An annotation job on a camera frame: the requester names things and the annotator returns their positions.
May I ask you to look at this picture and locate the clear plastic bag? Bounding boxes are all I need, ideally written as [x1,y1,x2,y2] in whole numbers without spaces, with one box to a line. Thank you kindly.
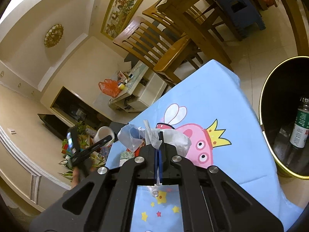
[114,120,196,200]

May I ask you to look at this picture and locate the clear plastic water bottle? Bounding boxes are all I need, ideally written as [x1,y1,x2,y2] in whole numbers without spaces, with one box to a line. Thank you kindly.
[273,97,308,174]

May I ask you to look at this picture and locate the black gold-rimmed trash bin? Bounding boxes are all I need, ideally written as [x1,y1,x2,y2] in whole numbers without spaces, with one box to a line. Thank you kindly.
[259,56,308,180]

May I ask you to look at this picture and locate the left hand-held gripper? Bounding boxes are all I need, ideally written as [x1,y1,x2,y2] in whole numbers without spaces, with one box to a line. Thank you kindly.
[65,124,112,177]

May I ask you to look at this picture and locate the black tv stand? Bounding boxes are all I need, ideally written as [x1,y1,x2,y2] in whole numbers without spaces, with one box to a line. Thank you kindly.
[37,86,114,141]

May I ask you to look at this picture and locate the orange plastic bag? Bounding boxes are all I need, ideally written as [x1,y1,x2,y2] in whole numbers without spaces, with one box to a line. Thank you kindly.
[98,79,121,98]

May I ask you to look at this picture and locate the yellow cup on table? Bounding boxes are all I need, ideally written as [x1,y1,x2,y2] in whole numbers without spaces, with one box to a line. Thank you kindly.
[118,82,125,90]

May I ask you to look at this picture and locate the white coffee table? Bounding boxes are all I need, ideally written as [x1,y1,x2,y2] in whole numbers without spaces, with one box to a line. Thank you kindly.
[109,61,167,113]

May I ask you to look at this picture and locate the wooden chair near left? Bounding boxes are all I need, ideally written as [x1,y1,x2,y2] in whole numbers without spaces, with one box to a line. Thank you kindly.
[113,16,203,87]

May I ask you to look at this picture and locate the gold ceiling lamp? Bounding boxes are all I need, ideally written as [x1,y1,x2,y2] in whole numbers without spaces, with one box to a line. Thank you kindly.
[43,24,64,48]

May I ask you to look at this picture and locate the wooden chair behind table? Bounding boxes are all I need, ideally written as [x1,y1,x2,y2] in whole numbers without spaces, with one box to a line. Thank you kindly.
[142,3,225,54]

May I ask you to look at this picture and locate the blue plastic stool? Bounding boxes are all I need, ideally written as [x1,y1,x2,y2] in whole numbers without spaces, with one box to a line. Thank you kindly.
[215,0,266,38]

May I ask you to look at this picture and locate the wooden dining table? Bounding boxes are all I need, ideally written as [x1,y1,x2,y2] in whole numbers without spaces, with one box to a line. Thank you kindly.
[156,0,309,72]

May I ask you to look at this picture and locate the landscape painting gold frame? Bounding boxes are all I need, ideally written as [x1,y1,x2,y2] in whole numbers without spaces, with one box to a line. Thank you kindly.
[101,0,143,40]

